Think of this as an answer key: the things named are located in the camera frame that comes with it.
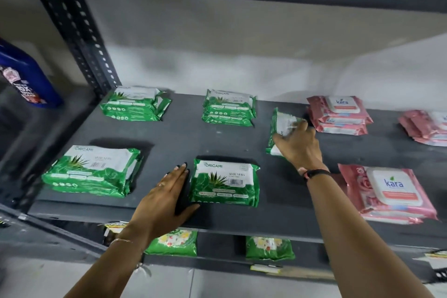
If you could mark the person's left hand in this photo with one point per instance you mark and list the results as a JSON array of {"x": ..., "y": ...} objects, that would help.
[{"x": 157, "y": 208}]

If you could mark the person's right hand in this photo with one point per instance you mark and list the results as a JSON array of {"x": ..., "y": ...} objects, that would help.
[{"x": 302, "y": 149}]

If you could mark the person's left little finger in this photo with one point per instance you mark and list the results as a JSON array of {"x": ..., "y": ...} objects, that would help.
[{"x": 159, "y": 183}]

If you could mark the person's left thumb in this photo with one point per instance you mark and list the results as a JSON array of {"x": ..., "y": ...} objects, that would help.
[{"x": 188, "y": 213}]

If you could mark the person's right thumb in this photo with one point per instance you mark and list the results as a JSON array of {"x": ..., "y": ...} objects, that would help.
[{"x": 279, "y": 140}]

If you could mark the person's left middle finger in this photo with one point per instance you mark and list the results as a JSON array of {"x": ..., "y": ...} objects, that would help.
[{"x": 175, "y": 180}]

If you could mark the green wet wipes packet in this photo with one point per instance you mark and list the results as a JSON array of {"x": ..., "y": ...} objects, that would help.
[
  {"x": 129, "y": 102},
  {"x": 225, "y": 120},
  {"x": 228, "y": 102},
  {"x": 281, "y": 123},
  {"x": 225, "y": 184},
  {"x": 164, "y": 103},
  {"x": 137, "y": 168},
  {"x": 90, "y": 172}
]

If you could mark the person's right forearm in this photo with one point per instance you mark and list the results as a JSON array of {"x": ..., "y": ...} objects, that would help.
[{"x": 356, "y": 238}]

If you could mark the person's left forearm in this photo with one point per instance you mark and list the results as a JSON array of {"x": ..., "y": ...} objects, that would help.
[{"x": 111, "y": 269}]

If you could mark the green floral packet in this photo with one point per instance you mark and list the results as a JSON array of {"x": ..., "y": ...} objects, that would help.
[
  {"x": 269, "y": 249},
  {"x": 173, "y": 243}
]

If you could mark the black wristband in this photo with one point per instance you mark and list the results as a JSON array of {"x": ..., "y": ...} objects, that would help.
[{"x": 316, "y": 173}]

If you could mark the yellow shelf price tag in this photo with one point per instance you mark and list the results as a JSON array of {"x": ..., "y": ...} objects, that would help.
[
  {"x": 433, "y": 259},
  {"x": 265, "y": 269},
  {"x": 113, "y": 228}
]

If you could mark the pink wet wipes packet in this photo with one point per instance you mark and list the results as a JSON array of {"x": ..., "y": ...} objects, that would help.
[
  {"x": 340, "y": 105},
  {"x": 424, "y": 140},
  {"x": 344, "y": 129},
  {"x": 387, "y": 189},
  {"x": 349, "y": 120},
  {"x": 427, "y": 123},
  {"x": 391, "y": 219}
]

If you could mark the blue plastic bottle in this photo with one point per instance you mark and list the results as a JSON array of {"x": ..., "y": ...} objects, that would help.
[{"x": 26, "y": 77}]

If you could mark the perforated grey metal shelf post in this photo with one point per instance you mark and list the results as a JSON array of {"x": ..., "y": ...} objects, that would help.
[{"x": 78, "y": 39}]

